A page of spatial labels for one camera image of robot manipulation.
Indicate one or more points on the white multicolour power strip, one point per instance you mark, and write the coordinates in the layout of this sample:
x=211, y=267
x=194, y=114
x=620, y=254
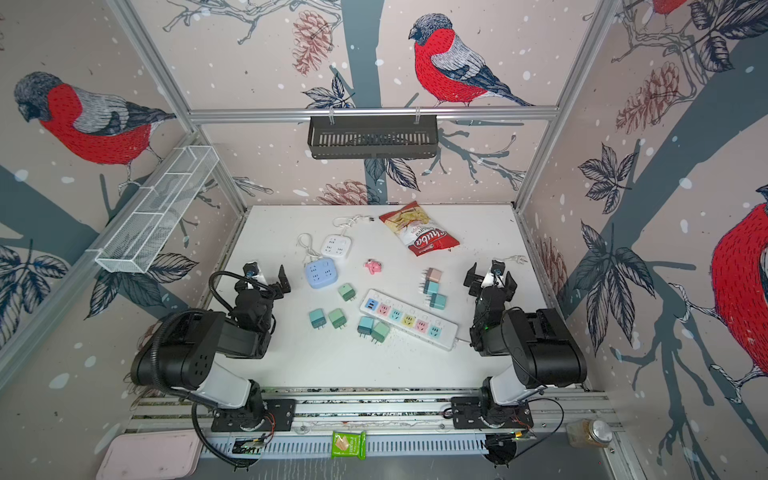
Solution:
x=414, y=321

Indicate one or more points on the blue square socket cube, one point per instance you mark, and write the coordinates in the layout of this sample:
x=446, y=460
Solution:
x=321, y=273

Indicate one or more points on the white square socket cube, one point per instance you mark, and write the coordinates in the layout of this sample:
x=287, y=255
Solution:
x=336, y=246

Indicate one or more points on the green snack packet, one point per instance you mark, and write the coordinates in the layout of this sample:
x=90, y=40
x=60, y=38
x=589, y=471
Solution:
x=349, y=445

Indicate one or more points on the glass jar with lid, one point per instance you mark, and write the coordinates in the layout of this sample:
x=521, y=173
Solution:
x=587, y=433

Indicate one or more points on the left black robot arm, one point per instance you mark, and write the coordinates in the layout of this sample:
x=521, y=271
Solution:
x=179, y=359

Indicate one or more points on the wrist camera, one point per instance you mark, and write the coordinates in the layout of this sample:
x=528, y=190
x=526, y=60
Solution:
x=494, y=276
x=253, y=271

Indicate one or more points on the green charger plug left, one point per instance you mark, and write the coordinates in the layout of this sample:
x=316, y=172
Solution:
x=337, y=318

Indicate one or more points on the red white chips bag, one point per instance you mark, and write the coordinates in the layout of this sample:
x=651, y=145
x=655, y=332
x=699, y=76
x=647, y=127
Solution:
x=417, y=230

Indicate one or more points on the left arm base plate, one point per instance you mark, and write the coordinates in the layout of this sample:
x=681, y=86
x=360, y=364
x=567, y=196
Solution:
x=270, y=415

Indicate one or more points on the green charger plug centre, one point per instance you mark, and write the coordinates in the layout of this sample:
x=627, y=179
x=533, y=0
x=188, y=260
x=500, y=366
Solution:
x=347, y=292

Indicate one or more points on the pink usb charger plug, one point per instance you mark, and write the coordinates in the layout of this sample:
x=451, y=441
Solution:
x=433, y=275

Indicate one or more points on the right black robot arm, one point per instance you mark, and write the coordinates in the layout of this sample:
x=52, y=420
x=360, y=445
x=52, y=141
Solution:
x=542, y=350

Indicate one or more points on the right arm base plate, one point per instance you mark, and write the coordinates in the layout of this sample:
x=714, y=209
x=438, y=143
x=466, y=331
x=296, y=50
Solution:
x=475, y=413

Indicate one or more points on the teal charger plug upper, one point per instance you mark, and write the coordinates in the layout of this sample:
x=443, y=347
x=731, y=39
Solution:
x=430, y=287

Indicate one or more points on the light green charger plug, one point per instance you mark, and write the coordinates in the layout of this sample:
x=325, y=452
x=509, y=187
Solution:
x=380, y=332

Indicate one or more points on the pink pig toy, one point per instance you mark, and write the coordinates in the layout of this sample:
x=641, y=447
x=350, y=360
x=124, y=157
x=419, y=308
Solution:
x=373, y=266

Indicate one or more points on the teal charger plug front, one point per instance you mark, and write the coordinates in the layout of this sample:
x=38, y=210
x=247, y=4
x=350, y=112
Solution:
x=365, y=326

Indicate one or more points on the black hanging wire basket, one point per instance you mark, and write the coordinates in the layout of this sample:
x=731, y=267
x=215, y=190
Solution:
x=373, y=137

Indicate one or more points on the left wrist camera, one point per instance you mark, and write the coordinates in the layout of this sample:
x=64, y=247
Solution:
x=253, y=271

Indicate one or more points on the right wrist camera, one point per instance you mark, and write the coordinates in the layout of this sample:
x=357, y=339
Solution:
x=494, y=276

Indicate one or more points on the teal charger plug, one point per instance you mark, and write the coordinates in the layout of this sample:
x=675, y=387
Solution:
x=437, y=301
x=430, y=287
x=365, y=326
x=317, y=318

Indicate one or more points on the pink tray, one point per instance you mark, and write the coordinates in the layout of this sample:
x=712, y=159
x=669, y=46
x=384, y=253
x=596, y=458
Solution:
x=155, y=455

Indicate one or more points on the teal charger plug lower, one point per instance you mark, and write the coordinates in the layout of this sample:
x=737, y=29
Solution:
x=437, y=301

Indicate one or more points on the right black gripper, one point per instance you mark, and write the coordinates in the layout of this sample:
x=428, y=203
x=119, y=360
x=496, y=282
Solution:
x=490, y=288

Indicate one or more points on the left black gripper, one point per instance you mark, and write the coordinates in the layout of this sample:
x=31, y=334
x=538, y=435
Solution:
x=264, y=288

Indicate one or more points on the white mesh wall shelf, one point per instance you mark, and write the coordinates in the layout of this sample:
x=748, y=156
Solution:
x=140, y=238

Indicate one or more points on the teal charger plug left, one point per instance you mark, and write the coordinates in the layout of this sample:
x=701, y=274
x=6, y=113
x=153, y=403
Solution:
x=317, y=318

